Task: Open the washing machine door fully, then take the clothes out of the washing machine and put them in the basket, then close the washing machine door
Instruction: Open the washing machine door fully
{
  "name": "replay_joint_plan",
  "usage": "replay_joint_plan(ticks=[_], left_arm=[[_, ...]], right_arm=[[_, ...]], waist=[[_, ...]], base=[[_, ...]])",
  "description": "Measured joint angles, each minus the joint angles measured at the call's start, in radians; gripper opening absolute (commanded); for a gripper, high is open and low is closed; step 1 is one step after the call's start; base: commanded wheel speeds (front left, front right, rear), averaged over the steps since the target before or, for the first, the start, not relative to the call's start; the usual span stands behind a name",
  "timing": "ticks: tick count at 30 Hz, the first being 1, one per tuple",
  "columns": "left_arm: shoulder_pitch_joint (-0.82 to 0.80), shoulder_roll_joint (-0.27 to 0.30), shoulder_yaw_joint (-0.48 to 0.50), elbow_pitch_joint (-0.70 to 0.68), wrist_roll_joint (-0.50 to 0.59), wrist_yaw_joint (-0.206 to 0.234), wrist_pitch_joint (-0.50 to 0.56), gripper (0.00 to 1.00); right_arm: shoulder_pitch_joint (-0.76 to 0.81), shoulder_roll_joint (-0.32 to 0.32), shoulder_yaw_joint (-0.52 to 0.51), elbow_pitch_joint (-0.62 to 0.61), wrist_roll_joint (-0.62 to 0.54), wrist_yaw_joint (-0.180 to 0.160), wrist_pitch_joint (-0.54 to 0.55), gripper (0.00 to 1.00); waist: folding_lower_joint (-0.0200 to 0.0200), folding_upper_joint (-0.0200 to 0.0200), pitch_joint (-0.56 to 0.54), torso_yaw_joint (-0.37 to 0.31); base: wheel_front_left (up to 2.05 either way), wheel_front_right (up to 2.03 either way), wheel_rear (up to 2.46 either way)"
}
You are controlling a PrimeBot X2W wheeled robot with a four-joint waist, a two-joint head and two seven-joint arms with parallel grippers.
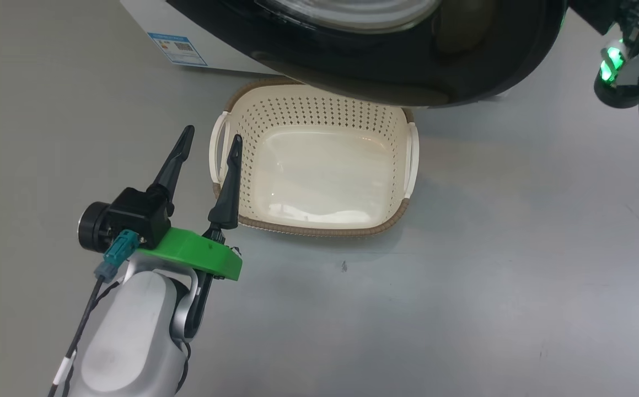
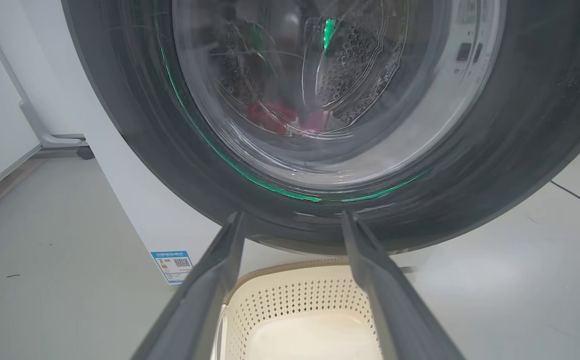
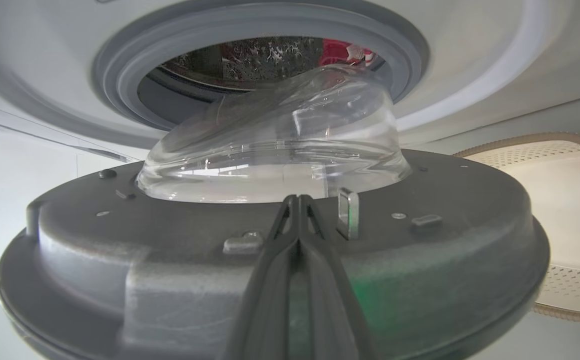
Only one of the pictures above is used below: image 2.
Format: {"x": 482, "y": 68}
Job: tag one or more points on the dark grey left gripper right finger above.
{"x": 395, "y": 310}

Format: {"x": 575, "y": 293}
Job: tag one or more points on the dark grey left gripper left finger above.
{"x": 194, "y": 310}

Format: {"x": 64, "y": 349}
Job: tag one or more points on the round dark glass washer door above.
{"x": 495, "y": 150}

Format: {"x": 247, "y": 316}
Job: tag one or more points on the red and white garment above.
{"x": 269, "y": 117}

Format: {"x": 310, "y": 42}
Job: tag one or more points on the cream perforated laundry basket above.
{"x": 300, "y": 320}

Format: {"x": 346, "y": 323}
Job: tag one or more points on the blue energy label sticker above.
{"x": 172, "y": 266}

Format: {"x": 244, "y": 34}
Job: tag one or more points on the grey wheeled stand leg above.
{"x": 44, "y": 132}

